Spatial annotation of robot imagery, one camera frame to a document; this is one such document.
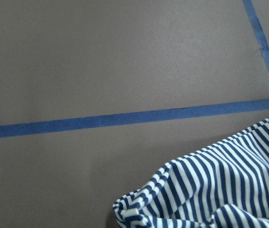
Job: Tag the blue white striped polo shirt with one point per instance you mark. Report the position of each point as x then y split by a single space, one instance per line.
225 185

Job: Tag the brown paper table cover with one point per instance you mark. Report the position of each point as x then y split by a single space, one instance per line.
62 59

